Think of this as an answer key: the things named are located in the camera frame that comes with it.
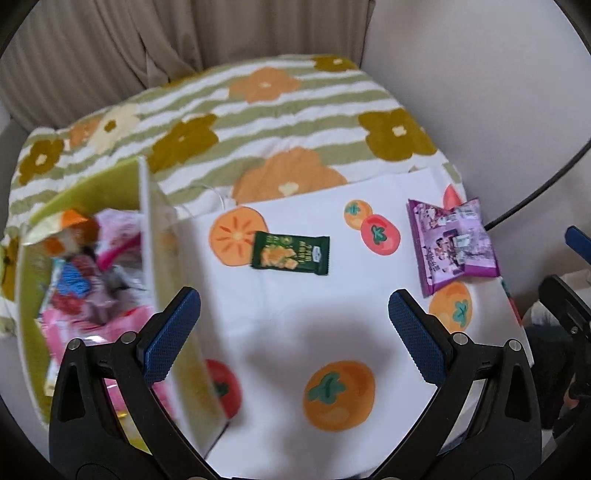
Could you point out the beige curtain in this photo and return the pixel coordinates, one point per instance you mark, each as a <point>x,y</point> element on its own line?
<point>115,41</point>

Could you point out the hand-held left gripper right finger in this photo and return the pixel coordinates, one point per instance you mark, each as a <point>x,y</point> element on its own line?
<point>415,332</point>

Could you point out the light pink snack packet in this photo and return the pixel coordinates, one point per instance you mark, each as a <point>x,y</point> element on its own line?
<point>92,337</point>

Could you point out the floral striped blanket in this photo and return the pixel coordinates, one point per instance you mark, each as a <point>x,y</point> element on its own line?
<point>286,124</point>

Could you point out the yellow-green cardboard box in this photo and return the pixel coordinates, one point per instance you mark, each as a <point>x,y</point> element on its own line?
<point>152,240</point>

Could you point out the white blue cartoon snack packet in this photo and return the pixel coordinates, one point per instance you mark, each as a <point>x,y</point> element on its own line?
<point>71,279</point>

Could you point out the orange snack packet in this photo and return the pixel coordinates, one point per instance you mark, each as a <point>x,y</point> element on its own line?
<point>74,222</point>

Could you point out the dark green snack packet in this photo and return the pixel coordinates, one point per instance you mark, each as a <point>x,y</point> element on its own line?
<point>291,253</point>

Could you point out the purple cartoon print snack packet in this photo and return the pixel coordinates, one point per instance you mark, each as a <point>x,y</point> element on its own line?
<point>443,249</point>

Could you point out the white fruit print cloth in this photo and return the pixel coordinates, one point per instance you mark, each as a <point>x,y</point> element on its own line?
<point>295,314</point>

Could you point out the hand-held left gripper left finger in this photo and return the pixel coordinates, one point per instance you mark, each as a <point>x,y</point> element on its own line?
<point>171,332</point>

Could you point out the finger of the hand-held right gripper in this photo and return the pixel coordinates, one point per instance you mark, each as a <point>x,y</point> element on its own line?
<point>565,300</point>
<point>579,244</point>

